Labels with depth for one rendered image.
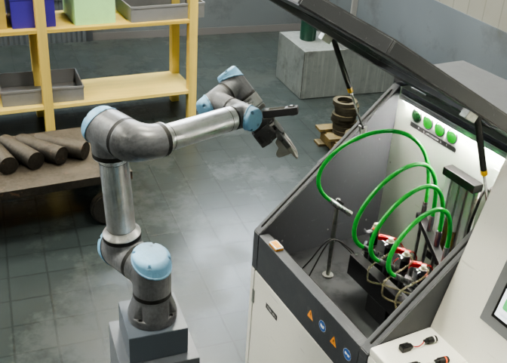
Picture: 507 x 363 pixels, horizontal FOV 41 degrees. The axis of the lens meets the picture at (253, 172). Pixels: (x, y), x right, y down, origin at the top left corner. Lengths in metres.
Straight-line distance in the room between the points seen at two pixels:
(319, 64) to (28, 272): 3.31
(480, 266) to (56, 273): 2.52
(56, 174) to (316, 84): 2.88
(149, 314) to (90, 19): 3.38
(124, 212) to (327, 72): 4.36
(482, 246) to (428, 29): 4.57
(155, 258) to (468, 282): 0.89
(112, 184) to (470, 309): 1.06
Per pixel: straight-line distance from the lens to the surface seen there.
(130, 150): 1.81
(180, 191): 4.58
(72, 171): 4.12
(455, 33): 6.09
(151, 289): 2.03
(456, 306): 2.04
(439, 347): 2.06
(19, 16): 5.09
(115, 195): 1.99
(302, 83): 6.12
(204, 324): 3.50
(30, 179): 4.07
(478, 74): 2.59
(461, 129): 2.26
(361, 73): 6.36
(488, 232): 1.96
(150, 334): 2.10
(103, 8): 5.17
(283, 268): 2.33
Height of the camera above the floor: 2.30
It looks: 28 degrees down
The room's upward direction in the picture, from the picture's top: 4 degrees clockwise
